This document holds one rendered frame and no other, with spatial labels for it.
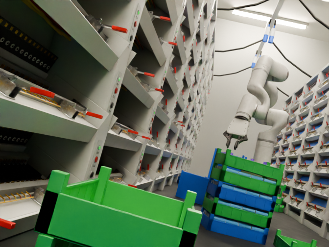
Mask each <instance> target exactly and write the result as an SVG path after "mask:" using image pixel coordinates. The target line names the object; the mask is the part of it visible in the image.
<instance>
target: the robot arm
mask: <svg viewBox="0 0 329 247"><path fill-rule="evenodd" d="M288 76H289V71H288V69H287V67H286V66H285V65H283V64H282V63H279V62H277V61H275V60H273V59H272V58H271V57H270V56H269V55H262V56H261V57H260V58H259V59H258V60H257V63H256V65H255V66H254V68H253V69H252V73H251V77H250V80H249V82H248V85H247V91H248V92H249V93H250V94H245V95H244V96H243V98H242V100H241V102H240V105H239V107H238V110H237V112H236V115H235V118H234V119H233V120H232V122H231V123H230V125H229V127H228V129H227V130H226V131H225V132H224V133H223V135H224V136H225V137H226V138H227V142H226V146H227V148H229V145H230V143H231V139H232V138H234V139H237V141H236V142H235V145H234V150H236V148H238V145H239V144H240V143H242V142H244V141H247V140H248V138H247V133H248V130H249V122H251V118H255V120H256V122H257V123H259V124H262V125H268V126H272V128H271V129H269V130H265V131H261V132H260V133H259V134H258V139H257V143H256V148H255V153H254V158H253V159H254V162H258V163H261V164H263V162H269V163H271V158H272V153H273V148H274V144H275V139H276V136H277V134H278V133H279V132H280V131H281V130H282V129H284V128H285V127H286V126H287V125H288V123H289V115H288V113H287V112H285V111H282V110H277V109H270V108H272V107H273V106H274V105H275V104H276V103H277V100H278V90H277V87H276V86H275V85H274V84H273V83H272V82H284V81H286V80H287V78H288ZM258 99H259V101H260V102H261V105H258V104H257V101H258Z"/></svg>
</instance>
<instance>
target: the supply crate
mask: <svg viewBox="0 0 329 247"><path fill-rule="evenodd" d="M221 150H222V149H220V148H217V152H216V155H215V159H214V163H217V164H221V165H226V166H228V167H232V168H235V169H239V170H242V171H246V172H250V173H254V174H258V175H261V176H265V177H268V178H272V179H276V180H280V181H281V180H282V175H283V171H284V167H285V165H283V164H280V166H279V168H275V167H271V166H270V164H271V163H269V162H267V165H265V164H261V163H258V162H254V161H251V160H247V159H244V158H240V157H237V156H233V155H230V154H231V151H232V150H231V149H227V150H226V153H221Z"/></svg>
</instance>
